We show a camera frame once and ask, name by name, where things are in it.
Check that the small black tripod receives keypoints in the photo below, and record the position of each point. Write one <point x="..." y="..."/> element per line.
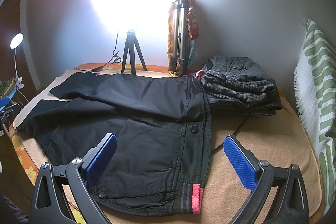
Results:
<point x="132" y="46"/>

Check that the black pants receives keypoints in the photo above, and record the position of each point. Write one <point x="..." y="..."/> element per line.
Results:
<point x="163" y="130"/>

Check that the folded silver tripod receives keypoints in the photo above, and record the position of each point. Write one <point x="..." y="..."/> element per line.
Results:
<point x="178" y="60"/>

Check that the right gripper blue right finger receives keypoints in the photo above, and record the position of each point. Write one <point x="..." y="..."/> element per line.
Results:
<point x="243" y="161"/>

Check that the orange floral bed sheet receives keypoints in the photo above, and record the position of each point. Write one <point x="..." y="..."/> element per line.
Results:
<point x="23" y="153"/>

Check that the beige bed blanket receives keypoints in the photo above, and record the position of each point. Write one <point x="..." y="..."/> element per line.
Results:
<point x="262" y="155"/>

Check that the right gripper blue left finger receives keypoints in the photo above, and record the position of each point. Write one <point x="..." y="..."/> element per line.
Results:
<point x="97" y="159"/>

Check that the folded grey clothes stack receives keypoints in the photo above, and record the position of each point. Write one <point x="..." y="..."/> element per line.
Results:
<point x="238" y="85"/>

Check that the white clip desk lamp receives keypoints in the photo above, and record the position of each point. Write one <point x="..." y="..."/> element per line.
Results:
<point x="14" y="44"/>

